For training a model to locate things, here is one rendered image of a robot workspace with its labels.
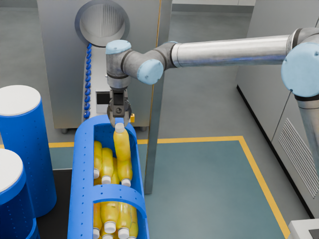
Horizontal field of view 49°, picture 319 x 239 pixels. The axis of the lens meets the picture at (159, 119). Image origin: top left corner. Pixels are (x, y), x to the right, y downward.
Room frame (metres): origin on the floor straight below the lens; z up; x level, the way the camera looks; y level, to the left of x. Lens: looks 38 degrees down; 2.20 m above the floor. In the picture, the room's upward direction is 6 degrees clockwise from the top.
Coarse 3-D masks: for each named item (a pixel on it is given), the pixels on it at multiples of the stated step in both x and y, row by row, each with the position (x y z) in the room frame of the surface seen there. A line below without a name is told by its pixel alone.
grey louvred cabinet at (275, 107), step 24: (264, 0) 3.34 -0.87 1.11; (288, 0) 2.94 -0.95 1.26; (312, 0) 2.62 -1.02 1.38; (264, 24) 3.22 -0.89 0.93; (288, 24) 2.83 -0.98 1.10; (312, 24) 2.52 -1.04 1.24; (240, 72) 3.45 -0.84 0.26; (264, 72) 2.96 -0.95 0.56; (264, 96) 2.83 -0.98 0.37; (288, 96) 2.49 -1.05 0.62; (264, 120) 2.69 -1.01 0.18; (288, 120) 2.36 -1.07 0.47; (288, 144) 2.25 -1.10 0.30; (288, 168) 2.13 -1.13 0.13; (312, 168) 1.90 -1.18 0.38; (312, 192) 1.79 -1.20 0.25; (312, 216) 1.73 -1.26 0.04
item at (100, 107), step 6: (96, 90) 1.61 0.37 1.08; (102, 90) 1.62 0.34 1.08; (108, 90) 1.62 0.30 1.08; (96, 96) 1.60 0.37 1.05; (102, 96) 1.59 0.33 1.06; (108, 96) 1.60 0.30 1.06; (96, 102) 1.60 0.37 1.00; (102, 102) 1.59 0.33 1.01; (108, 102) 1.60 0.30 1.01; (96, 108) 1.60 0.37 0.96; (102, 108) 1.61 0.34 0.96
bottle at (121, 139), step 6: (114, 132) 1.11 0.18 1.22; (120, 132) 1.10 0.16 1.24; (126, 132) 1.12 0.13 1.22; (114, 138) 1.10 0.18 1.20; (120, 138) 1.09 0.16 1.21; (126, 138) 1.10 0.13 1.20; (114, 144) 1.11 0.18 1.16; (120, 144) 1.09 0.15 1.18; (126, 144) 1.10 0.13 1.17; (120, 150) 1.09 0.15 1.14; (126, 150) 1.10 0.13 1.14; (120, 156) 1.09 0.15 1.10; (126, 156) 1.10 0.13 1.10
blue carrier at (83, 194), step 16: (80, 128) 1.16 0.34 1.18; (96, 128) 1.20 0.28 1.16; (112, 128) 1.21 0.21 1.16; (128, 128) 1.18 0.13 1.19; (80, 144) 1.06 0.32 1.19; (112, 144) 1.21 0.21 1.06; (80, 160) 0.96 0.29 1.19; (80, 176) 0.88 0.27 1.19; (80, 192) 0.80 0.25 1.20; (96, 192) 0.78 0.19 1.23; (112, 192) 0.79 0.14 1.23; (128, 192) 0.81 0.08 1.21; (80, 208) 0.73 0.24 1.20; (144, 208) 0.80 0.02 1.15; (80, 224) 0.67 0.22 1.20; (144, 224) 0.78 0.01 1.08
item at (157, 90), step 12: (168, 0) 1.81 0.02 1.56; (168, 12) 1.81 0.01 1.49; (168, 24) 1.81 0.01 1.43; (168, 36) 1.81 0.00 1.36; (156, 84) 1.81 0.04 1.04; (156, 96) 1.81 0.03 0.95; (156, 108) 1.81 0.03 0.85; (156, 120) 1.81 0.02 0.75; (156, 132) 1.81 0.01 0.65; (156, 144) 1.81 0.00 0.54; (144, 180) 1.85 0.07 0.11; (144, 192) 1.80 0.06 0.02
